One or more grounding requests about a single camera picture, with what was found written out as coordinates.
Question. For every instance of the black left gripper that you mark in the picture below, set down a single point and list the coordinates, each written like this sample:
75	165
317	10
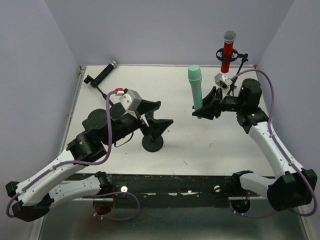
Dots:
144	120

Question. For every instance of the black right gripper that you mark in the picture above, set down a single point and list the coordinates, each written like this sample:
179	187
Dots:
218	104

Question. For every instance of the teal microphone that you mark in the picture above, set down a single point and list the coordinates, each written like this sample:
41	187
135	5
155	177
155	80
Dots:
195	81

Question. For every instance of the red glitter microphone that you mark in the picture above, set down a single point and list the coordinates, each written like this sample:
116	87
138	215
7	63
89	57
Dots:
227	52

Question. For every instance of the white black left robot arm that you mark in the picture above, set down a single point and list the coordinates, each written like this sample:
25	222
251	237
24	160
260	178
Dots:
33	198

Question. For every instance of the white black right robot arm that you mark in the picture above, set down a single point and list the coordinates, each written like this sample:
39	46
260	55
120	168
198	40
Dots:
292	185

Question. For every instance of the black glitter microphone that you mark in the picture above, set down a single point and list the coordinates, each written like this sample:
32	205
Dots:
105	72

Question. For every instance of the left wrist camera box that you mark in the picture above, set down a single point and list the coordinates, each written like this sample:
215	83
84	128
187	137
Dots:
129	101

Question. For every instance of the black front mounting rail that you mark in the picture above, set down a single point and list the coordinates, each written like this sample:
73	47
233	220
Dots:
128	191

